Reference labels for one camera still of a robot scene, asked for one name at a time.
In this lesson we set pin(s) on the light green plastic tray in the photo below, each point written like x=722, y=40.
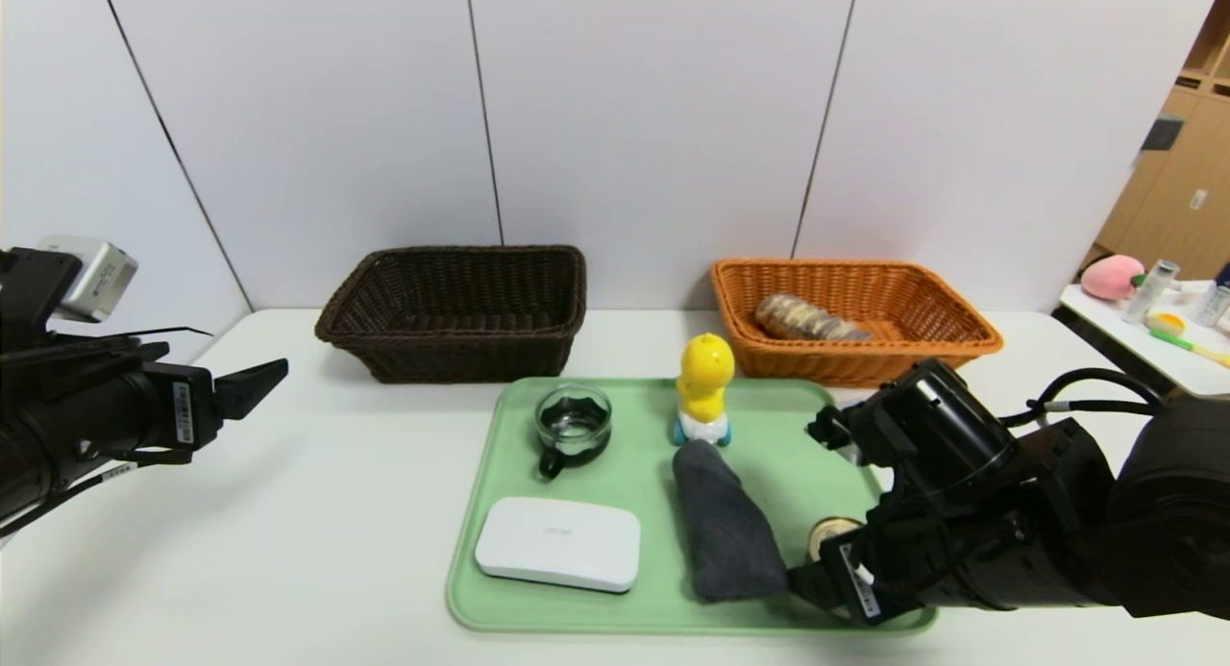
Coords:
x=644, y=493

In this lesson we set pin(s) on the dark brown wicker basket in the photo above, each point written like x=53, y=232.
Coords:
x=452, y=358

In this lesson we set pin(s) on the orange wicker basket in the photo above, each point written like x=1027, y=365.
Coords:
x=846, y=363

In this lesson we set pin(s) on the brown striped bread roll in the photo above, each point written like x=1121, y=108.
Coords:
x=807, y=318

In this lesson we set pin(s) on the yellow and green toothbrush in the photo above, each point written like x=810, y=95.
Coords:
x=1180, y=340

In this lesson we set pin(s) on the yellow duck toy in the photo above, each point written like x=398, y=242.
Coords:
x=703, y=373

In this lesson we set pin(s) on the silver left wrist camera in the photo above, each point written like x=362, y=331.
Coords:
x=96, y=277

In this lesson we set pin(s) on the pink peach plush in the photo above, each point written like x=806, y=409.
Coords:
x=1110, y=278

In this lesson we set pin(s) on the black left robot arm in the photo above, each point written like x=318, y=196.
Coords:
x=67, y=426

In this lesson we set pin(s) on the glass cup with black holder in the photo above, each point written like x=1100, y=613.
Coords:
x=573, y=426

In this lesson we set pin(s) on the green labelled cat food can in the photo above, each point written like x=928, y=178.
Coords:
x=831, y=533

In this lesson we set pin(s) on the dark grey rolled towel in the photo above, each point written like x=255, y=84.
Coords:
x=723, y=530

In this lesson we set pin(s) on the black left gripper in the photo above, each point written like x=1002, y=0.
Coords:
x=189, y=412

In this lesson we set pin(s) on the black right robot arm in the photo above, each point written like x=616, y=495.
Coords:
x=1153, y=512

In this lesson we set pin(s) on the white side table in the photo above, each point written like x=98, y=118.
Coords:
x=1177, y=363

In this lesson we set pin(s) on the light wooden cabinet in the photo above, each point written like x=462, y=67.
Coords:
x=1187, y=185

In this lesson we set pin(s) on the white rectangular box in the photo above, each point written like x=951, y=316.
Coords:
x=557, y=543

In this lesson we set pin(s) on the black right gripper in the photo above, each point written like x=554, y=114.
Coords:
x=858, y=579

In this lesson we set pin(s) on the clear plastic bottle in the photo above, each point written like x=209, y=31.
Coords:
x=1213, y=306
x=1148, y=293

